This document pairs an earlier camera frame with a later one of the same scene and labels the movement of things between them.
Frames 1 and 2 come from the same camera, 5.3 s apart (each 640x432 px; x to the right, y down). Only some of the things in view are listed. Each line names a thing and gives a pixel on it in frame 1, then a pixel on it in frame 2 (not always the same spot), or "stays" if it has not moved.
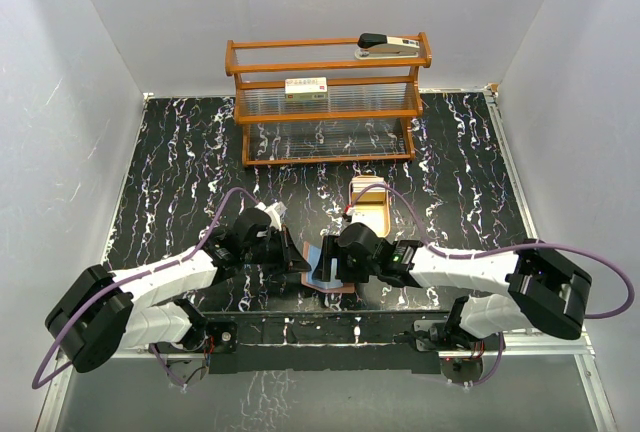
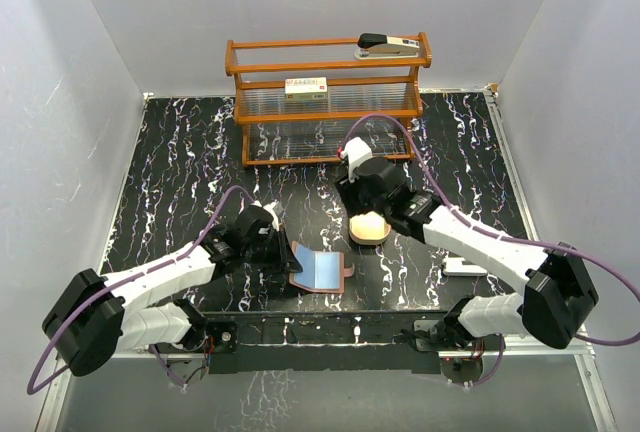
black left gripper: [289, 254] stays
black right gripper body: [352, 271] to [357, 198]
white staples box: [306, 89] stays
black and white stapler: [380, 46] stays
